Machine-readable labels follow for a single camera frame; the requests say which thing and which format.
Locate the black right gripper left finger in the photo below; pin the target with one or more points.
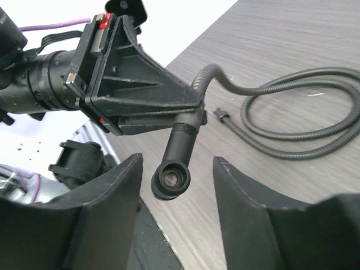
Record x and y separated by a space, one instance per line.
90 227

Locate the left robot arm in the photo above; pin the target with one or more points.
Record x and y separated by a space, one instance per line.
32 80

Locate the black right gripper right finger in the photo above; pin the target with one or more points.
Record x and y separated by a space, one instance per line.
264 229

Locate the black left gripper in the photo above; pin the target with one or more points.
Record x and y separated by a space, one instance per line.
110 76

